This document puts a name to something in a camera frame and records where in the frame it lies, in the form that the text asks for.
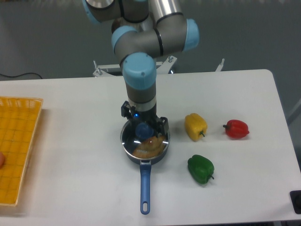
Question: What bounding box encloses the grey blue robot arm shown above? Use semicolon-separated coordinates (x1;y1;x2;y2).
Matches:
83;0;200;138

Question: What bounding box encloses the yellow woven basket tray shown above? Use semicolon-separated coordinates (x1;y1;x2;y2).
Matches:
0;97;43;206

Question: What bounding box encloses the red bell pepper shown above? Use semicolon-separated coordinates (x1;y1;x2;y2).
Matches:
223;120;249;139

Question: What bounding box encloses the yellow bell pepper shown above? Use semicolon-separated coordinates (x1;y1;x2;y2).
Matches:
184;113;207;142

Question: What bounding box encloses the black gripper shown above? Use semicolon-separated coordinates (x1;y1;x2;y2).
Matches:
121;101;169;137

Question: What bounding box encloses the baked pastry turnover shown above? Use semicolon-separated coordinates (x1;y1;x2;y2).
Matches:
132;136;166;159

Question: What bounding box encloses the black device at table edge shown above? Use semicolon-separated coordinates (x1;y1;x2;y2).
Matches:
290;190;301;214

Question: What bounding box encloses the glass lid blue knob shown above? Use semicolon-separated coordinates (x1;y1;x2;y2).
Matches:
120;120;170;161

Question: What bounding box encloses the green bell pepper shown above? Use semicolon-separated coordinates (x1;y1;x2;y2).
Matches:
187;154;214;185

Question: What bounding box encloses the white metal base frame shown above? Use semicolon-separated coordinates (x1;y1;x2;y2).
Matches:
92;56;225;78

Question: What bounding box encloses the black cable on floor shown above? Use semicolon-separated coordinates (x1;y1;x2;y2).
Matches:
0;72;43;80

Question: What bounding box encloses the dark blue saucepan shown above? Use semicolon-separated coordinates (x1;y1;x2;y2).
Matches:
120;117;171;215

